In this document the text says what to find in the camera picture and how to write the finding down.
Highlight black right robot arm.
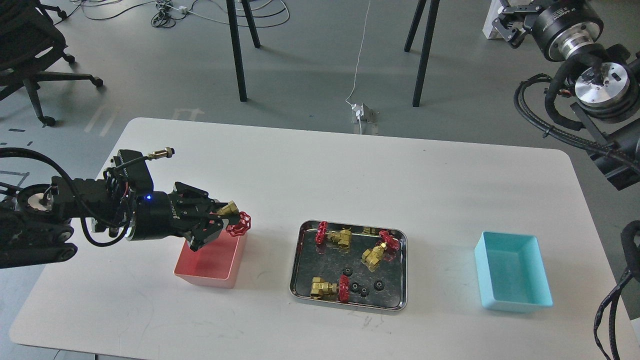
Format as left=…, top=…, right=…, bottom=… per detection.
left=492, top=0, right=639, bottom=191

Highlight light blue plastic box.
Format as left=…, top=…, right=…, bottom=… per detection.
left=474, top=231, right=554, bottom=313

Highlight brass valve top left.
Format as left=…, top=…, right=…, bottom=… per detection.
left=314, top=221, right=353, bottom=249

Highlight shiny metal tray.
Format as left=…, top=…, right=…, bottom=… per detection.
left=289, top=219, right=408, bottom=312

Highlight black tripod left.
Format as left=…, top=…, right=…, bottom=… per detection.
left=226, top=0, right=261, bottom=102

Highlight tangled floor cables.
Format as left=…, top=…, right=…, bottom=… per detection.
left=70, top=0, right=291, bottom=30

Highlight black tripod right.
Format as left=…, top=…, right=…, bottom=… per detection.
left=403, top=0, right=441, bottom=108

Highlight brass valve bottom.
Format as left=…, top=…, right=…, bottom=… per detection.
left=310, top=275, right=350, bottom=303

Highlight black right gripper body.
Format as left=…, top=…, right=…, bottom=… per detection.
left=523, top=0, right=604, bottom=62

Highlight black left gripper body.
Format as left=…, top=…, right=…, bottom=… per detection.
left=126, top=182, right=211, bottom=251

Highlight brass valve red handwheel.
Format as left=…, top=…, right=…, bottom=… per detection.
left=216, top=201, right=252, bottom=237

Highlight white power adapter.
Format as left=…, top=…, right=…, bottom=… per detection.
left=350, top=103, right=377, bottom=124

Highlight white cable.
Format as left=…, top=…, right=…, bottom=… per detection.
left=345, top=0, right=372, bottom=135

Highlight pink plastic box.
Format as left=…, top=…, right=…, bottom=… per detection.
left=173, top=232, right=248, bottom=289

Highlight brass valve top right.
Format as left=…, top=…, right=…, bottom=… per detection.
left=360, top=230, right=400, bottom=272

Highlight white cardboard box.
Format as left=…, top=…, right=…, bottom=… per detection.
left=482, top=0, right=504, bottom=40

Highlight black office chair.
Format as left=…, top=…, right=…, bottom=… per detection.
left=0, top=0, right=103, bottom=126

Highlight black tripod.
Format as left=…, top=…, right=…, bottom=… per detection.
left=226, top=0, right=261, bottom=102
left=403, top=0, right=441, bottom=108

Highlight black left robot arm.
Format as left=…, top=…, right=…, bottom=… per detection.
left=0, top=146, right=250, bottom=269

